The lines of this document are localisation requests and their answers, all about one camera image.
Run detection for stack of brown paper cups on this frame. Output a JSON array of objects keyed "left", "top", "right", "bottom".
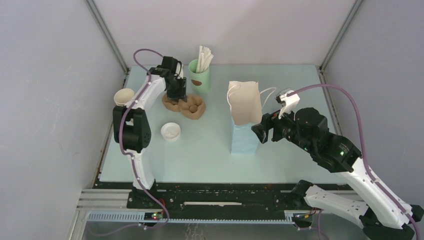
[{"left": 113, "top": 88, "right": 135, "bottom": 106}]

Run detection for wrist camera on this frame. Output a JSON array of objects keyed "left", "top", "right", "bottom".
[
  {"left": 160, "top": 56, "right": 184, "bottom": 79},
  {"left": 275, "top": 88, "right": 300, "bottom": 119}
]

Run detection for purple cable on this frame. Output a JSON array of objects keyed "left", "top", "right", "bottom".
[
  {"left": 119, "top": 48, "right": 170, "bottom": 231},
  {"left": 286, "top": 83, "right": 422, "bottom": 240}
]

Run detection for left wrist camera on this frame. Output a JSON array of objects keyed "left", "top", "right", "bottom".
[{"left": 160, "top": 56, "right": 184, "bottom": 79}]

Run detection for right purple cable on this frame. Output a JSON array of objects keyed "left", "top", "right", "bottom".
[{"left": 286, "top": 83, "right": 422, "bottom": 240}]

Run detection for white wrapped straws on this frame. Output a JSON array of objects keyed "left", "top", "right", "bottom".
[{"left": 195, "top": 46, "right": 214, "bottom": 73}]

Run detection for brown pulp cup carrier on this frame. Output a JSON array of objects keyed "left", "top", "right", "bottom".
[{"left": 161, "top": 94, "right": 206, "bottom": 120}]

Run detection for light blue paper bag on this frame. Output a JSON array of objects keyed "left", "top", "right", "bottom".
[{"left": 226, "top": 80, "right": 277, "bottom": 155}]

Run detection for stack of white lids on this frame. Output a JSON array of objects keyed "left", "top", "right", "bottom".
[{"left": 160, "top": 122, "right": 181, "bottom": 142}]

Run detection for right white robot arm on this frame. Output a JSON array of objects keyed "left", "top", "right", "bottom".
[{"left": 251, "top": 107, "right": 424, "bottom": 240}]

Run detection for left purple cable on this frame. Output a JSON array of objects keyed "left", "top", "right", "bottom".
[{"left": 119, "top": 48, "right": 170, "bottom": 231}]

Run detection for green cup holder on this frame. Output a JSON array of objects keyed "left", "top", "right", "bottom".
[{"left": 188, "top": 59, "right": 211, "bottom": 95}]

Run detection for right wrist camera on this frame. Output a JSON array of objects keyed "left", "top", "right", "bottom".
[{"left": 275, "top": 88, "right": 300, "bottom": 119}]

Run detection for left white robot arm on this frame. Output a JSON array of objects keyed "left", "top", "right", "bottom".
[{"left": 112, "top": 66, "right": 187, "bottom": 208}]

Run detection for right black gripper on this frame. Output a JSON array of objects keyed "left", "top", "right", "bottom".
[{"left": 250, "top": 103, "right": 314, "bottom": 154}]

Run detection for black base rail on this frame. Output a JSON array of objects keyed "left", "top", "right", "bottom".
[{"left": 92, "top": 180, "right": 355, "bottom": 223}]

